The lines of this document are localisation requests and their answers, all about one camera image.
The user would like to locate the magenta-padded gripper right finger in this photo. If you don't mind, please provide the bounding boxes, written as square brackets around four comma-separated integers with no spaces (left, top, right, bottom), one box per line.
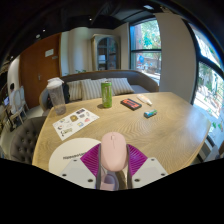
[126,143,169,190]

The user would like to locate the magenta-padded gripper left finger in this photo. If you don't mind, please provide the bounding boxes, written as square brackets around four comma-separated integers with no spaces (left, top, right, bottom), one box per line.
[59,143,103,190]

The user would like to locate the pink computer mouse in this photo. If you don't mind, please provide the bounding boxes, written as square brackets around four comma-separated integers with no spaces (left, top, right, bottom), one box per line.
[99,131,128,192]

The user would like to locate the white mouse pad pink hippo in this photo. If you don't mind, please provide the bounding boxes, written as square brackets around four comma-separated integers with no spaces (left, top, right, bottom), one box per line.
[48,137,103,177]

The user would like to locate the white sticker sheet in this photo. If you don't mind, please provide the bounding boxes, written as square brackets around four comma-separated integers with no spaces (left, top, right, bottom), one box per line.
[52,107,100,141]

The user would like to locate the small teal pack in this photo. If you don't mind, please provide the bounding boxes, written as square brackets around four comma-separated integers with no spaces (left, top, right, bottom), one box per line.
[143,109,158,119]

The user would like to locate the grey tufted chair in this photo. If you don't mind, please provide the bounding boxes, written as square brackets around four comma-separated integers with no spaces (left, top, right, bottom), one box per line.
[9,115,48,165]

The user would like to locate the black and orange flat box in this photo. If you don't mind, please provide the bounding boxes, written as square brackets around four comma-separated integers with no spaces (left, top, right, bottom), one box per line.
[120,97,143,111]

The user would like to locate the clear plastic shaker bottle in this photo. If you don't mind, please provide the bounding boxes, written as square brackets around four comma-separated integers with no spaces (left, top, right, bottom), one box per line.
[46,77,67,116]

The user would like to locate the striped cushion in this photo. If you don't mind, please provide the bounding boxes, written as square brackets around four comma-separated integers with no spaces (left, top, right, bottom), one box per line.
[106,77,136,97]
[80,78,108,100]
[66,79,84,102]

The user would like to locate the green drink can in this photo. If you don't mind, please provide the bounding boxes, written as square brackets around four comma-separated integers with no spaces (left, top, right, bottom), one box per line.
[100,80,114,109]

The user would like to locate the grey curved sofa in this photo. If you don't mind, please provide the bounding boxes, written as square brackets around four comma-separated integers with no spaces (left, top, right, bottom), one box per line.
[38,69,160,113]

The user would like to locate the person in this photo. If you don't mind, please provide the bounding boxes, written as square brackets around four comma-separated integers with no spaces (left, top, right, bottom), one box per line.
[8,83,21,114]

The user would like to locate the large curved black-framed window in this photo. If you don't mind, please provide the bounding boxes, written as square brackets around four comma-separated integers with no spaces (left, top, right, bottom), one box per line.
[191,24,224,148]

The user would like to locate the brown wooden door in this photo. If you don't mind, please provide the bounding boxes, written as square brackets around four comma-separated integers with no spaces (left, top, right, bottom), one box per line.
[18,32,62,109]

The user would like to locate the arched glass-door cabinet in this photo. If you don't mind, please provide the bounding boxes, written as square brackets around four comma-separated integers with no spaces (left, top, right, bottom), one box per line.
[90,33,122,72]

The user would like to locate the white sign on door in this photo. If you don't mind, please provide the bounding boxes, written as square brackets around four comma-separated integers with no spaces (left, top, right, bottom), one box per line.
[44,48,55,58]

